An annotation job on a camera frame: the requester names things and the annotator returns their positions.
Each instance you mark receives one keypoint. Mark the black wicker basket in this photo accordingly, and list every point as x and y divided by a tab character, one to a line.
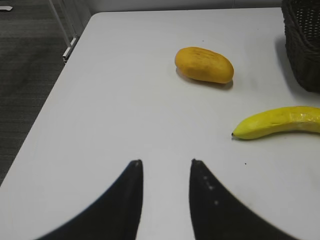
302	41

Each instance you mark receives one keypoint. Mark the white metal frame leg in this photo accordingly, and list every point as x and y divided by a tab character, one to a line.
68	32

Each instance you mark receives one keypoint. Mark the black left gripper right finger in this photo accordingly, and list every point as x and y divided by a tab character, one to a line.
218	215

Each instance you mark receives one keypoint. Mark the yellow banana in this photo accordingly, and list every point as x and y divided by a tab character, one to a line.
278	120

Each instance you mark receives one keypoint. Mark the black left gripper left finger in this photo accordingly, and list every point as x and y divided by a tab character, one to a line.
115	215

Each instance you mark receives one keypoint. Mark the orange yellow mango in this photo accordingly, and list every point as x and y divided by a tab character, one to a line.
204	65

